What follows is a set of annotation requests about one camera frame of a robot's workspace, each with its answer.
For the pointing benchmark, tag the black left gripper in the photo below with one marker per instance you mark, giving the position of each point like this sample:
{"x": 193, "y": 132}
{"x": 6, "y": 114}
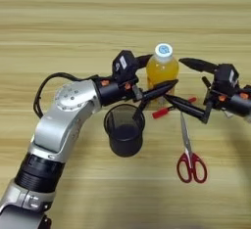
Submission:
{"x": 112, "y": 92}

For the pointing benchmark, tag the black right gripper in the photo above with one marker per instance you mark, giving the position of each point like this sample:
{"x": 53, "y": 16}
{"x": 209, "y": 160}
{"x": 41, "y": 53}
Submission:
{"x": 235, "y": 104}

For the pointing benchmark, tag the orange juice bottle white cap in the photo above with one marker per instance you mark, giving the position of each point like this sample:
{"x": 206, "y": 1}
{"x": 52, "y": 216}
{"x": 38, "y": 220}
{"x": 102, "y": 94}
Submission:
{"x": 161, "y": 69}

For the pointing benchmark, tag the black mesh pen cup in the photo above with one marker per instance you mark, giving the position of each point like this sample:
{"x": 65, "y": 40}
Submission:
{"x": 125, "y": 141}

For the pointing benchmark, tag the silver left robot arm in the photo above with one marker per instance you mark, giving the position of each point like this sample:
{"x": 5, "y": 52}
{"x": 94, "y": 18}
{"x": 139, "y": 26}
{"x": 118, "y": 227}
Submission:
{"x": 65, "y": 118}

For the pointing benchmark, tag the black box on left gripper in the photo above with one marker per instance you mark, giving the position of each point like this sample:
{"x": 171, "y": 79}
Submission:
{"x": 125, "y": 65}

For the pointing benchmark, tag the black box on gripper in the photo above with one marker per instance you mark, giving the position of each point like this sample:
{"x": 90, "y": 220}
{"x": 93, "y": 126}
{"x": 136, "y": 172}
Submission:
{"x": 125, "y": 65}
{"x": 225, "y": 78}

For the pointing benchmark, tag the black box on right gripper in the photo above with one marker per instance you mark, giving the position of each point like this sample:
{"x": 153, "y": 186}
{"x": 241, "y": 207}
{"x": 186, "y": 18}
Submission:
{"x": 225, "y": 78}

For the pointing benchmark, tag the black marker pen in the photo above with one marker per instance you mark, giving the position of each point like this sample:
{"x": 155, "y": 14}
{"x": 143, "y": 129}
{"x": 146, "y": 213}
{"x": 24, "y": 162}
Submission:
{"x": 139, "y": 110}

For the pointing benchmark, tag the red marker pen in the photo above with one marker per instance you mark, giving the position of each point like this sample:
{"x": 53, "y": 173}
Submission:
{"x": 160, "y": 113}

